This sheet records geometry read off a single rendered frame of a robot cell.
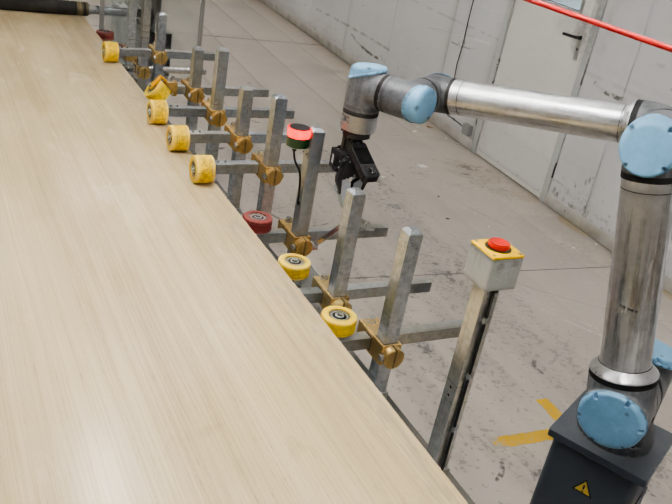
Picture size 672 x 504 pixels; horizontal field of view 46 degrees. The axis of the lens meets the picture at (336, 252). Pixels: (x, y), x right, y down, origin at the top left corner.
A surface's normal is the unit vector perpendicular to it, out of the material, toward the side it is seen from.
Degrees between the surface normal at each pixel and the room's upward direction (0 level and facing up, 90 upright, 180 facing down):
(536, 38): 90
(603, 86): 90
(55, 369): 0
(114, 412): 0
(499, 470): 0
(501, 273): 90
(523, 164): 91
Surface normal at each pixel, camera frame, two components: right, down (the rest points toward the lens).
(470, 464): 0.17, -0.88
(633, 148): -0.54, 0.16
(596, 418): -0.54, 0.36
